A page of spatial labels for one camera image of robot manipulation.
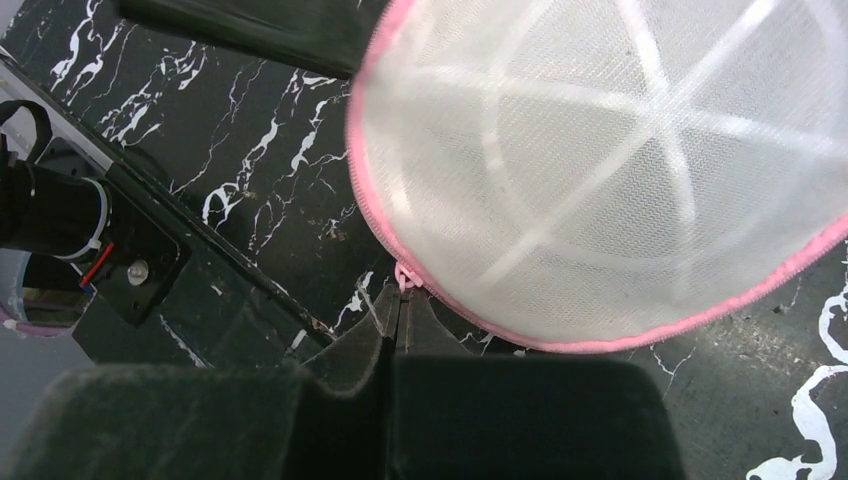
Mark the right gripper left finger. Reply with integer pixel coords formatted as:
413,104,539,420
1,285,401,479

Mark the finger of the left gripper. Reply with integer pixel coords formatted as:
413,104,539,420
115,0,387,80

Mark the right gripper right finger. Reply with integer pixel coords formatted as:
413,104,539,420
390,289,685,479

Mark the white mesh bag pink zipper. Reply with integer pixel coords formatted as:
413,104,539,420
346,1,847,353

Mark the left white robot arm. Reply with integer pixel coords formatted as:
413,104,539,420
1,1,385,262

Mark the black base frame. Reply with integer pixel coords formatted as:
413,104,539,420
1,57,329,368

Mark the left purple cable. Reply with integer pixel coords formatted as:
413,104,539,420
0,298,74,339

